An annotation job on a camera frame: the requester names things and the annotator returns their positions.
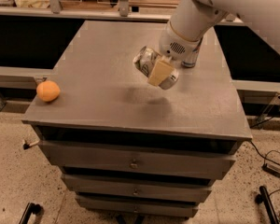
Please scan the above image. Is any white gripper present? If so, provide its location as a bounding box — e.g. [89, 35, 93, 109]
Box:
[147, 21, 191, 87]

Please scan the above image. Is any white green 7up can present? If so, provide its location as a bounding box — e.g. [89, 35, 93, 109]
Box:
[133, 46, 179, 90]

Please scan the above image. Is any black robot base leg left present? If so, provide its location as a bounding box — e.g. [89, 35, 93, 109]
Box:
[19, 203, 42, 224]

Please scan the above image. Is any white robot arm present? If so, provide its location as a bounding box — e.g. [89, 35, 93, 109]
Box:
[159, 0, 280, 82]

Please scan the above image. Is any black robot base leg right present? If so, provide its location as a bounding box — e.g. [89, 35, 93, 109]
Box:
[255, 186, 279, 224]

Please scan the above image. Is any silver blue energy drink can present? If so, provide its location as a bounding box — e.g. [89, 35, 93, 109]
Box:
[182, 39, 203, 68]

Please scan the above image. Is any grey drawer cabinet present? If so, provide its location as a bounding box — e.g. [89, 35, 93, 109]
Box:
[21, 20, 253, 219]

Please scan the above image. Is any top grey drawer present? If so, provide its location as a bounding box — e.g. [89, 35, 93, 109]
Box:
[39, 141, 235, 180]

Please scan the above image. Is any grey drawer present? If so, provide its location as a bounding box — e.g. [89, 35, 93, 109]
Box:
[39, 141, 235, 180]
[62, 175, 211, 203]
[76, 195, 198, 217]

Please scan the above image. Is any orange fruit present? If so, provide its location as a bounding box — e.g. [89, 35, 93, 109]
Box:
[36, 80, 61, 102]

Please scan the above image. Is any grey metal railing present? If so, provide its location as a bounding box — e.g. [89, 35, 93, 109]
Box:
[0, 0, 246, 28]

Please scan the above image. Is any middle grey drawer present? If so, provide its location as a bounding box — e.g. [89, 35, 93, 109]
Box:
[62, 175, 211, 203]

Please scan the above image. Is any black power adapter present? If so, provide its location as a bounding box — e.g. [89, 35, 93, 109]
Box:
[262, 163, 280, 178]

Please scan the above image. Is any bottom grey drawer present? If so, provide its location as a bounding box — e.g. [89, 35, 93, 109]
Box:
[76, 195, 198, 217]

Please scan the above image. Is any black cable on floor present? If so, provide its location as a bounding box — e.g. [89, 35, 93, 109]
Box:
[247, 93, 280, 224]

